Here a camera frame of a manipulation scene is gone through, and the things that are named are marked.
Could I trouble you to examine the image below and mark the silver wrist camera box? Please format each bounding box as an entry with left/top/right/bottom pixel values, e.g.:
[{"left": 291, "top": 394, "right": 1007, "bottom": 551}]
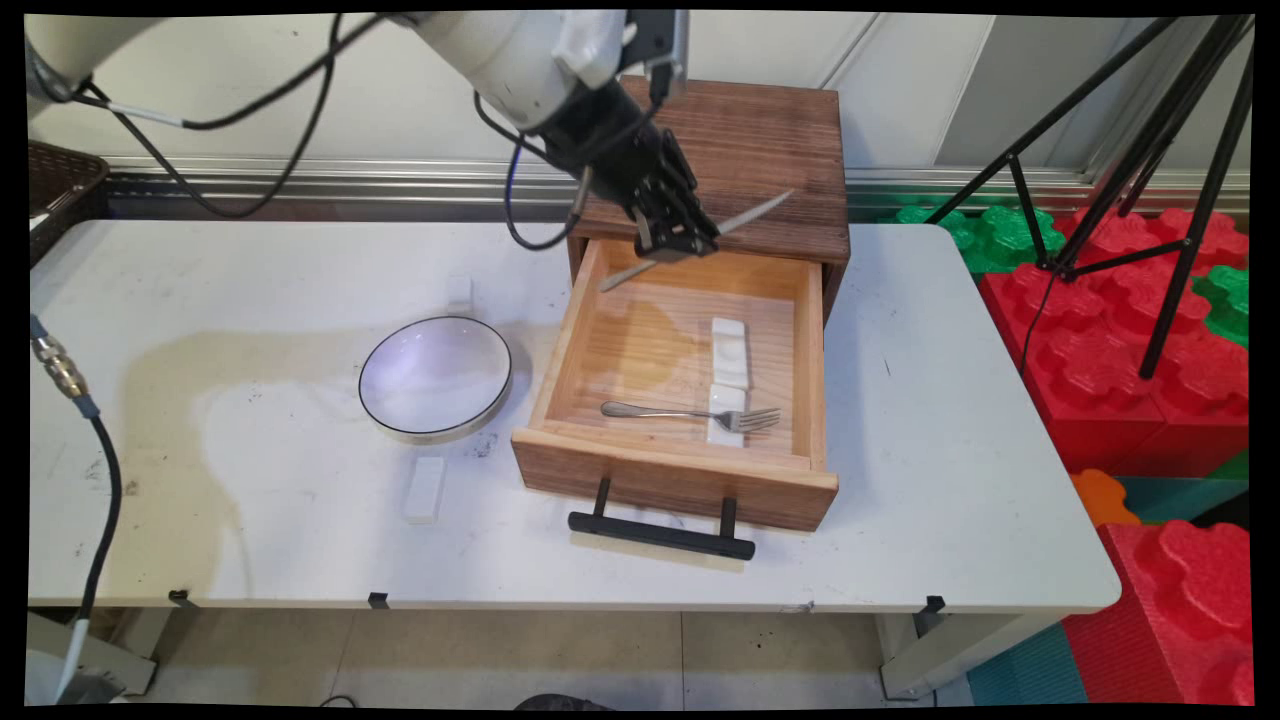
[{"left": 625, "top": 12, "right": 692, "bottom": 103}]

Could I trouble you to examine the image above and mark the white plate with black rim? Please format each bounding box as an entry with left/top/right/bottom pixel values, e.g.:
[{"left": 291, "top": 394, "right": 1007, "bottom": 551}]
[{"left": 358, "top": 315, "right": 515, "bottom": 445}]

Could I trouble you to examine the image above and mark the orange foam piece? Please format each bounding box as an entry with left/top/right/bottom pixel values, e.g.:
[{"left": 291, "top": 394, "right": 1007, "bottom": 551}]
[{"left": 1070, "top": 470, "right": 1141, "bottom": 529}]

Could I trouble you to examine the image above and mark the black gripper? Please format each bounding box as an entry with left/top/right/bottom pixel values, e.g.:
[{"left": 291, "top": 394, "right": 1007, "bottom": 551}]
[{"left": 545, "top": 80, "right": 722, "bottom": 264}]

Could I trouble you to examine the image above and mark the black tripod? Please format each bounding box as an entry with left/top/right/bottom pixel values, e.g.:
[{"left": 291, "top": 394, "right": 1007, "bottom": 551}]
[{"left": 925, "top": 15, "right": 1256, "bottom": 381}]

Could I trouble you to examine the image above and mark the green foam block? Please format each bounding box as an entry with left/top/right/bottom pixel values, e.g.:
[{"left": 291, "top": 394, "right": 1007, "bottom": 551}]
[
  {"left": 1190, "top": 265, "right": 1251, "bottom": 351},
  {"left": 895, "top": 205, "right": 1067, "bottom": 276}
]

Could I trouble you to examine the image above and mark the light wooden drawer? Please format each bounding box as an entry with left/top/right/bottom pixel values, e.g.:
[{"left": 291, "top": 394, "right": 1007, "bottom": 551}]
[{"left": 512, "top": 238, "right": 841, "bottom": 533}]

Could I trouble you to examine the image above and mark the white table leg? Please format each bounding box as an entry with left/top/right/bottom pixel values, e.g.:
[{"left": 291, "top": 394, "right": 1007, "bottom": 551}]
[{"left": 878, "top": 612, "right": 1053, "bottom": 699}]

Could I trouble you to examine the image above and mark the teal foam mat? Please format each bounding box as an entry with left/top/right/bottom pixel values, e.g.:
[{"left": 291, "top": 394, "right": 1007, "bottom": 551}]
[{"left": 965, "top": 625, "right": 1089, "bottom": 707}]

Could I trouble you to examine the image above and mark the short blue-black gripper cable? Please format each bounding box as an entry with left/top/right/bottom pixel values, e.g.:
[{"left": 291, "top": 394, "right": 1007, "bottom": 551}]
[{"left": 472, "top": 92, "right": 594, "bottom": 252}]

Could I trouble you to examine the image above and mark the aluminium wall rail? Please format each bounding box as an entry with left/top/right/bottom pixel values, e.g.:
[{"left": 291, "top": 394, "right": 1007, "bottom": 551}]
[{"left": 105, "top": 155, "right": 1251, "bottom": 224}]

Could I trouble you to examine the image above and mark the silver table knife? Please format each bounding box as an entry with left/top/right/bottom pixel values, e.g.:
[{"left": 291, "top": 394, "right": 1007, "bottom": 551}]
[{"left": 598, "top": 189, "right": 797, "bottom": 294}]

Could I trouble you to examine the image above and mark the dark brown wooden cabinet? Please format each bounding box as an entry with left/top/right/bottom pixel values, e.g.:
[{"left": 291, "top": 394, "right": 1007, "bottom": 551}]
[{"left": 566, "top": 75, "right": 853, "bottom": 326}]

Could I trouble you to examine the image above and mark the black drawer handle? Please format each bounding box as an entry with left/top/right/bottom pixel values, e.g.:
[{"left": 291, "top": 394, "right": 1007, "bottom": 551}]
[{"left": 569, "top": 477, "right": 758, "bottom": 561}]

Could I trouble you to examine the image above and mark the silver fork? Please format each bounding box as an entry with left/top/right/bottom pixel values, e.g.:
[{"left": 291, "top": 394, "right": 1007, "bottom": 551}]
[{"left": 601, "top": 401, "right": 783, "bottom": 435}]

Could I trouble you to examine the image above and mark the dark woven basket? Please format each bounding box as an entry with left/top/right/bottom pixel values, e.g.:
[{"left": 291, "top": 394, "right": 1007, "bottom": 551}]
[{"left": 28, "top": 140, "right": 111, "bottom": 267}]

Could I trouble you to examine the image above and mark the long black arm cable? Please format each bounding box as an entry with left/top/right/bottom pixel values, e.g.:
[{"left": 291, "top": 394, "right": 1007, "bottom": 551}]
[{"left": 30, "top": 12, "right": 389, "bottom": 220}]

